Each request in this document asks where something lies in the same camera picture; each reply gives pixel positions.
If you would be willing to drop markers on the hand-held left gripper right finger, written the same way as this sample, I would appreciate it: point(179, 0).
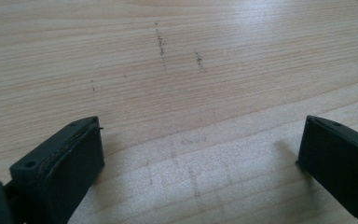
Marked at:
point(338, 158)

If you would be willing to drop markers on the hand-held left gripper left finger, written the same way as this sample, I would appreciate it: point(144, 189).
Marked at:
point(59, 174)

